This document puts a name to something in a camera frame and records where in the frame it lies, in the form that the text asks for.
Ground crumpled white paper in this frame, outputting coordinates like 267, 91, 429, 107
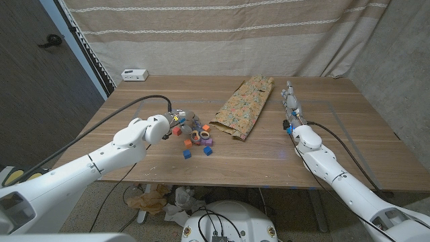
163, 186, 208, 228

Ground white power strip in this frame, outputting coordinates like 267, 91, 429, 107
121, 69, 149, 82

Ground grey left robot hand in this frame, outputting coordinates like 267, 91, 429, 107
167, 108, 202, 135

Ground blue tan handled scissors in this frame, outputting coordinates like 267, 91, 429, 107
189, 124, 211, 146

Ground black backdrop frame bar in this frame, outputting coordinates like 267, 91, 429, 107
53, 0, 117, 99

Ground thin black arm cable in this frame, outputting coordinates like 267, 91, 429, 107
89, 144, 151, 233
288, 132, 399, 242

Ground metal table leg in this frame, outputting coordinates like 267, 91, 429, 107
307, 190, 330, 233
136, 184, 152, 225

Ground black door handle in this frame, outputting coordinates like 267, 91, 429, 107
37, 34, 63, 49

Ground black torso cable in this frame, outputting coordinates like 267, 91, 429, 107
200, 207, 243, 242

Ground beige striped curtain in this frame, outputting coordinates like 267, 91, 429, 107
62, 0, 392, 87

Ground floral brown wrapping paper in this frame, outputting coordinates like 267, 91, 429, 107
208, 74, 275, 142

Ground dark wooden door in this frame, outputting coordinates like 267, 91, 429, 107
0, 0, 108, 171

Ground black yellow foot pedal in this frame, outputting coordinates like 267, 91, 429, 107
1, 166, 48, 188

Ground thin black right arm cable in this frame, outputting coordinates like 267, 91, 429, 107
288, 132, 399, 242

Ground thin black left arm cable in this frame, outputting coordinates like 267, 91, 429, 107
89, 144, 151, 233

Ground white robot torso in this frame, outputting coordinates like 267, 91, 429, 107
181, 200, 279, 242

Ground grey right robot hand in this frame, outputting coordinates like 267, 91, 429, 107
280, 80, 308, 130

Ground crumpled brown paper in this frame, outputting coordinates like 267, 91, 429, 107
126, 184, 172, 216

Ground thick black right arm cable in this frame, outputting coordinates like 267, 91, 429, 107
306, 120, 394, 199

